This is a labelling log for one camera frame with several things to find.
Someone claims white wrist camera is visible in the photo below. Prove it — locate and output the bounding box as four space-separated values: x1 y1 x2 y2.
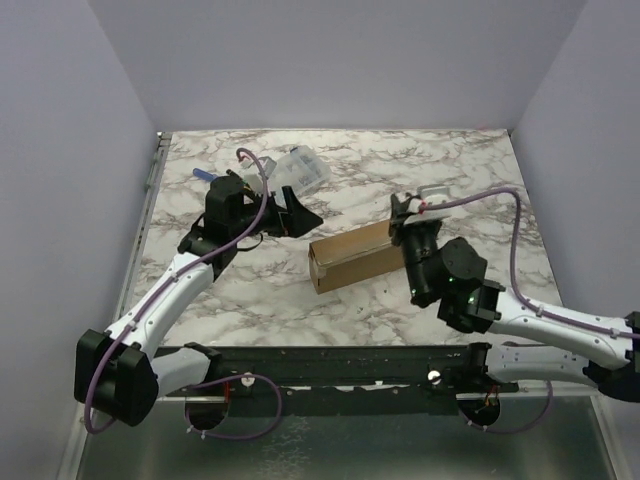
239 155 277 196
404 185 452 225

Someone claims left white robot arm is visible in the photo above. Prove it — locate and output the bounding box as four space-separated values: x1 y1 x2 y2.
74 173 323 433

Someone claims clear plastic organizer box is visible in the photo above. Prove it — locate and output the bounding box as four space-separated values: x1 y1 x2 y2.
260 146 331 201

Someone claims brown cardboard express box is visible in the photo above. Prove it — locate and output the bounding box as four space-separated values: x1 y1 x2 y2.
308 220 404 294

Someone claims purple cable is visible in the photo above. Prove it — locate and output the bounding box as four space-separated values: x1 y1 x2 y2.
424 187 640 435
82 147 282 442

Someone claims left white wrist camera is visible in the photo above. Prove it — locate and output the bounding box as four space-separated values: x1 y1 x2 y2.
239 155 277 196

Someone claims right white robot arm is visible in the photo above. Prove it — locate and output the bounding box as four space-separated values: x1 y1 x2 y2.
389 187 639 403

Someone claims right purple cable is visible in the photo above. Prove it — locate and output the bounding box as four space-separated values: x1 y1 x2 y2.
424 187 640 435

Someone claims blue handled screwdriver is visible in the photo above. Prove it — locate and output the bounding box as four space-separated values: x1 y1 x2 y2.
192 168 217 183

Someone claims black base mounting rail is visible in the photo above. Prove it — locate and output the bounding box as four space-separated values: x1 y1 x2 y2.
102 342 521 419

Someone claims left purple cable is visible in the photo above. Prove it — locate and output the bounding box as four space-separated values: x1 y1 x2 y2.
82 147 282 442

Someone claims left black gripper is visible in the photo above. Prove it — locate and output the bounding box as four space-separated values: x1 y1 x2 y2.
231 186 323 241

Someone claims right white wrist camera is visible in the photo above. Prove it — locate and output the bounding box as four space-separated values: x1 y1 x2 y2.
404 185 452 225

